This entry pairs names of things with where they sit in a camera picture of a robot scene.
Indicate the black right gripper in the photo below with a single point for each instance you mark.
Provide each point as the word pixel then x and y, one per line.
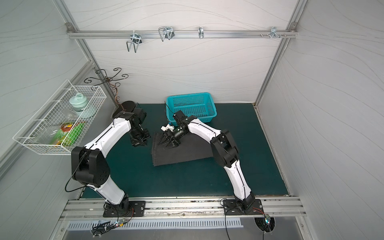
pixel 172 136

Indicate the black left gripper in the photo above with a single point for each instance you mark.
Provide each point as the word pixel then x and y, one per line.
pixel 139 139

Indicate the dark grey long pants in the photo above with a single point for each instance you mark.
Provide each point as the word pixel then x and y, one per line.
pixel 192 148

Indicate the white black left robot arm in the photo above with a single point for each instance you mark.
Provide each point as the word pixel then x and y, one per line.
pixel 89 165

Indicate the dark oval stand base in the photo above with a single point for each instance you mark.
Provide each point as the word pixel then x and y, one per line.
pixel 127 106

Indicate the teal plastic mesh basket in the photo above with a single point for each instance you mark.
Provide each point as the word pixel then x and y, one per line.
pixel 200 105

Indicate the ornate metal hook stand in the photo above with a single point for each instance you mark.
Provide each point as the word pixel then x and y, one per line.
pixel 113 82

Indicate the pale green lidded jar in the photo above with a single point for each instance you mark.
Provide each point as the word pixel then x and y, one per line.
pixel 81 106

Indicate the green snack packet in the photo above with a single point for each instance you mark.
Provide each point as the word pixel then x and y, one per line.
pixel 68 134

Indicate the white vent strip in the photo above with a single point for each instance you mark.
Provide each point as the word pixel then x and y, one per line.
pixel 170 224

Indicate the double metal hook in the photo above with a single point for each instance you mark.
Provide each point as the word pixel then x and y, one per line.
pixel 134 42

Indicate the curved metal hook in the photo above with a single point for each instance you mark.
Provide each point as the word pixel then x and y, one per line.
pixel 166 33

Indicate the small metal hook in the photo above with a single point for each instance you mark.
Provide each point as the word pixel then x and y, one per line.
pixel 201 32

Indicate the white wire wall basket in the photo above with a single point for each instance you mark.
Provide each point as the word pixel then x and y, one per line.
pixel 38 131

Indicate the aluminium top rail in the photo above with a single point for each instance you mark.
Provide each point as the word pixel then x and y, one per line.
pixel 179 34

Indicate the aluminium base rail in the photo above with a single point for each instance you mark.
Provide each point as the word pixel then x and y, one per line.
pixel 184 207

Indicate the metal bracket hook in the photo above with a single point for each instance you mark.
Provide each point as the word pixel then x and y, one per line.
pixel 273 34

